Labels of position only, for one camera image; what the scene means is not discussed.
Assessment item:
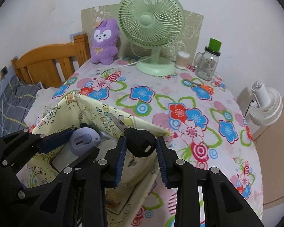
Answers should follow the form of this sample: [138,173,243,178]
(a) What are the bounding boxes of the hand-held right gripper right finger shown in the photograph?
[156,137,265,227]

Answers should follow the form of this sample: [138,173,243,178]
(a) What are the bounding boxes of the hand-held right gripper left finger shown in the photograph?
[33,137,128,227]

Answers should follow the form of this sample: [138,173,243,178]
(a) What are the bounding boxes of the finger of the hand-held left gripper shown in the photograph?
[72,146,100,169]
[0,128,73,171]

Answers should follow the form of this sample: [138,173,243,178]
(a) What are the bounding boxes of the white round ball object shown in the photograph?
[69,126,101,156]

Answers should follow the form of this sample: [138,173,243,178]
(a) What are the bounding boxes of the black key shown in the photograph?
[108,113,156,158]

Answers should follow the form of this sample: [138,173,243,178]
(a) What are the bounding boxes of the yellow printed storage box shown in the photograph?
[16,92,173,227]

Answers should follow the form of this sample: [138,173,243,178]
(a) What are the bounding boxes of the white cloth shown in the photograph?
[24,87,55,126]

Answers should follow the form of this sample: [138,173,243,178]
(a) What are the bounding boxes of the blue plaid blanket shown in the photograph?
[0,76,42,138]

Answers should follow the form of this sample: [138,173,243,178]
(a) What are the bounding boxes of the floral tablecloth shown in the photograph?
[26,58,264,227]

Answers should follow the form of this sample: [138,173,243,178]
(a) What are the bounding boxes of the wooden bed headboard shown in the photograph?
[11,33,91,89]

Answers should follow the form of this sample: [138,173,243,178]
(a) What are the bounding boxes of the purple plush toy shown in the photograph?
[90,18,121,65]

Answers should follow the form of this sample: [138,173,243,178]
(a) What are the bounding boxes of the cotton swab jar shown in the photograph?
[176,51,190,70]

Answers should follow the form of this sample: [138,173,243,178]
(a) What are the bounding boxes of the glass jar mug green lid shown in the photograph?
[194,38,222,81]

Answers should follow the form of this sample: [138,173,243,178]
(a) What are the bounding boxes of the white floor fan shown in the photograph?
[248,80,283,126]

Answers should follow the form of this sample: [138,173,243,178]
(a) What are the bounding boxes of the beige door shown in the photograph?
[252,76,284,206]

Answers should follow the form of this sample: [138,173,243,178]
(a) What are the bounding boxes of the beige printed board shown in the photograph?
[80,4,204,62]

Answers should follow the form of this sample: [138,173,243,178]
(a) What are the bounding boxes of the green desk fan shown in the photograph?
[118,0,186,76]

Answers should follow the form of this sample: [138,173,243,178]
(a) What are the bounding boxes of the orange handled scissors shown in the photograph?
[186,79,214,94]

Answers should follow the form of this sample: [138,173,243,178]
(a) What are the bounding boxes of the black fan cable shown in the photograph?
[244,100,256,118]

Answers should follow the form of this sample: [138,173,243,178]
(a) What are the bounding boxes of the white fan cable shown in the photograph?
[98,55,154,72]

